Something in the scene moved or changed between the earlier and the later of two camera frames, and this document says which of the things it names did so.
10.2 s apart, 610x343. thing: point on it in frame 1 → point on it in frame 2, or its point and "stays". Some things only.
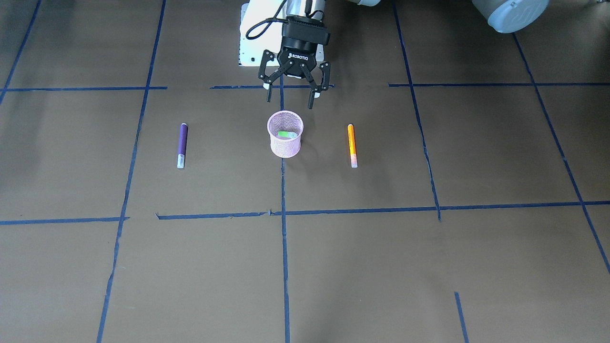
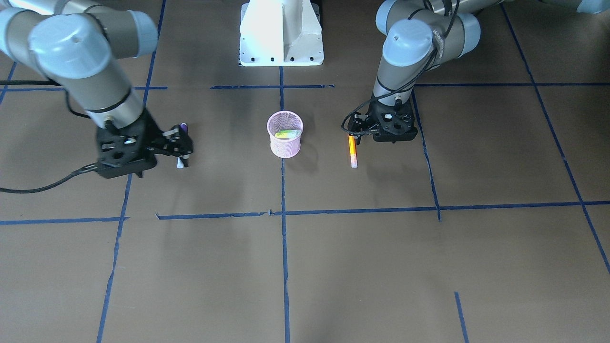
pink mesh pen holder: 285,128 stays
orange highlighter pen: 352,146 stays
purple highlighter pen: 183,143 stays
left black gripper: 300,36 → 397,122
